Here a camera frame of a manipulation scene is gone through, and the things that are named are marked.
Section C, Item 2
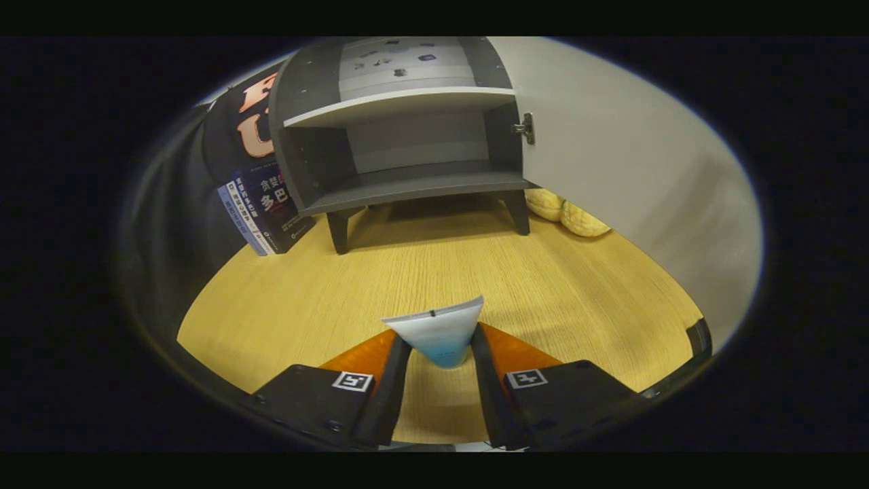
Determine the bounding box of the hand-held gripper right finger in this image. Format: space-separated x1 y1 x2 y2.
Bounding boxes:
470 323 646 450

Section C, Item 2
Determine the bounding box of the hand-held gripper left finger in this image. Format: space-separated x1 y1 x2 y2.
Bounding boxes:
251 331 413 450

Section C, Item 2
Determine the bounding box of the blue white squeeze tube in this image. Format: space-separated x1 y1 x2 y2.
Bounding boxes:
380 295 485 369

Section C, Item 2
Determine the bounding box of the white cabinet door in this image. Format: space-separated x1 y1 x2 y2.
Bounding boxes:
487 37 764 354

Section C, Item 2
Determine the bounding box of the grey wooden cabinet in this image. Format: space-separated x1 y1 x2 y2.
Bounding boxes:
268 37 537 255

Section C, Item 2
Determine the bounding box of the dark blue book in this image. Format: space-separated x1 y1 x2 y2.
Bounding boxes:
231 163 316 255

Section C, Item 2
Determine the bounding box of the black backdrop cloth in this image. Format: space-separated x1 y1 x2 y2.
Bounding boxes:
122 65 286 340

